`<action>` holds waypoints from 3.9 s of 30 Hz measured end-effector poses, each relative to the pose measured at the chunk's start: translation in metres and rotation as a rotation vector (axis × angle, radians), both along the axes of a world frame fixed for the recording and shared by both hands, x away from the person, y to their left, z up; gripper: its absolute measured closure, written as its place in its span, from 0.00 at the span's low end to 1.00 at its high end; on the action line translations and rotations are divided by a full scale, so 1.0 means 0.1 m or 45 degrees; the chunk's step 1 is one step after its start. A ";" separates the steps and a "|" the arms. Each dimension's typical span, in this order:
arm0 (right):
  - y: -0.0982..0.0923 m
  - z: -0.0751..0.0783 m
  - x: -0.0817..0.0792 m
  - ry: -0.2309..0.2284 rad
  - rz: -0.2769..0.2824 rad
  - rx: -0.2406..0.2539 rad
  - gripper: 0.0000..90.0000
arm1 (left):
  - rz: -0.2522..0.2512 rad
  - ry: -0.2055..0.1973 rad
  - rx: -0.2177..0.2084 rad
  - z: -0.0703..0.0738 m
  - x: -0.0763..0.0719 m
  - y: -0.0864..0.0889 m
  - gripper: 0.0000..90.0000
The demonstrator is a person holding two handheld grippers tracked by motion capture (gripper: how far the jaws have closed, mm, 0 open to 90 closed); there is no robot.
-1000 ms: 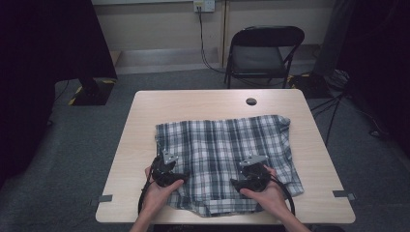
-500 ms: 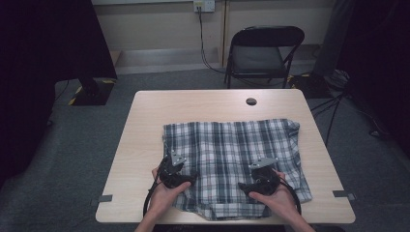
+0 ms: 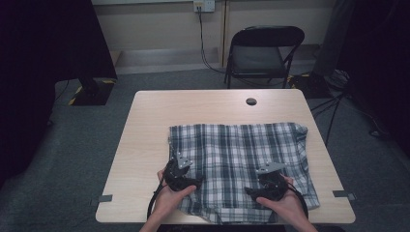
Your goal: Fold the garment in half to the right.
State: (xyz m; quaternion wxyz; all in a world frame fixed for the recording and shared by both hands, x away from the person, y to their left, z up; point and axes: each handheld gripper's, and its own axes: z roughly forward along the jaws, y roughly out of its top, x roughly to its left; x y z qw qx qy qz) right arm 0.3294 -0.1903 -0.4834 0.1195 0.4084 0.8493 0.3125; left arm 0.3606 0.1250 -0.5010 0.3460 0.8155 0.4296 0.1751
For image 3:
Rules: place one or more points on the grey hanging cloth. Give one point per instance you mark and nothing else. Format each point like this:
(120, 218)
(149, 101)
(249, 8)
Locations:
(327, 38)

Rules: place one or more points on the white wall outlet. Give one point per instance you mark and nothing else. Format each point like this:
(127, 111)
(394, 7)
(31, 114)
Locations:
(204, 5)

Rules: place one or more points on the black floor plate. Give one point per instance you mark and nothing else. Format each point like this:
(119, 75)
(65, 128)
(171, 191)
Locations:
(311, 86)

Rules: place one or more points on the black tripod stand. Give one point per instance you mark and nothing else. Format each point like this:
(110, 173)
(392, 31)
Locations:
(335, 109)

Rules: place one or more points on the person's right hand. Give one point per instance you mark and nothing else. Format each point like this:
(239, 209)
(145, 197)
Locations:
(286, 209)

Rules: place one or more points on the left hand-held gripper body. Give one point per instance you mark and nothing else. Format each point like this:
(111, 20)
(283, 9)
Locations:
(177, 177)

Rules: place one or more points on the black curtain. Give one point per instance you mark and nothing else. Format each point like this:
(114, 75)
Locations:
(32, 80)
(380, 64)

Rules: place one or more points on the blue white plaid shirt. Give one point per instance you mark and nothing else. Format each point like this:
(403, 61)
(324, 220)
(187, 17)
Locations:
(232, 154)

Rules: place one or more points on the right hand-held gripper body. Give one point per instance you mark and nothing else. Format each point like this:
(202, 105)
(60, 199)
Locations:
(274, 188)

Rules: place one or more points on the grey tape strip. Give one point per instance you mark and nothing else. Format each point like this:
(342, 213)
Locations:
(343, 194)
(105, 198)

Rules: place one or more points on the person's left hand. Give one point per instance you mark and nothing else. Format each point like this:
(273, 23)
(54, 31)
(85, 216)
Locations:
(170, 203)

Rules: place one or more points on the black floor stand base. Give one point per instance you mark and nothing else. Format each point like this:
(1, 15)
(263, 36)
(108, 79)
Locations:
(93, 95)

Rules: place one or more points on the black folding chair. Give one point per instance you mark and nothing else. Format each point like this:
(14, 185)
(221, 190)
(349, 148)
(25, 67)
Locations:
(257, 58)

